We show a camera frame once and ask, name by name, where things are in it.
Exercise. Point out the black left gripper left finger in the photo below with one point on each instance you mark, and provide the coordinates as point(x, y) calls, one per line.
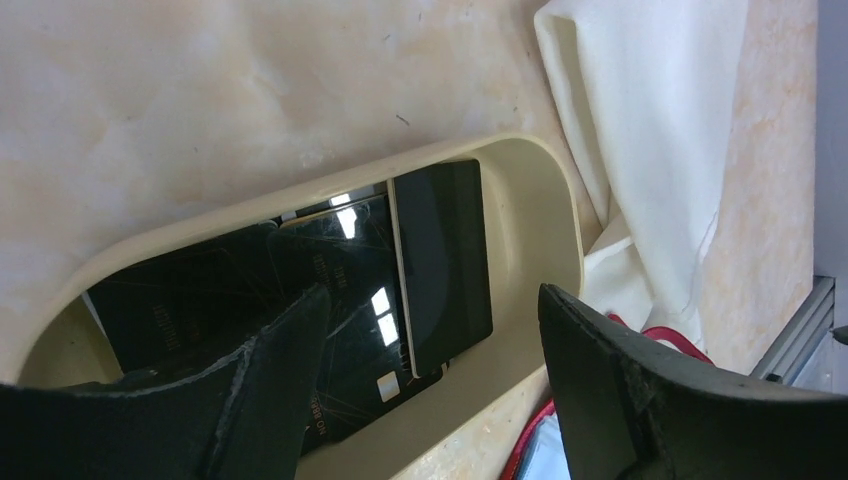
point(236, 410)

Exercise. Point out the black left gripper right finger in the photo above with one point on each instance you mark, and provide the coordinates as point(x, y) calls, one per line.
point(632, 408)

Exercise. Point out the red leather card holder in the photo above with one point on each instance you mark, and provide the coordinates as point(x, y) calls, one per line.
point(539, 452)

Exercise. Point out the beige plastic tray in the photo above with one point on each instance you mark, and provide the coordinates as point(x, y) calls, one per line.
point(460, 427)

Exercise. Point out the white cloth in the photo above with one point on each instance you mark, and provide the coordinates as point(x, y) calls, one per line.
point(644, 91)

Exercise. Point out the aluminium frame rail right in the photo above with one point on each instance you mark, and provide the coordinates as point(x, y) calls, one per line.
point(791, 358)

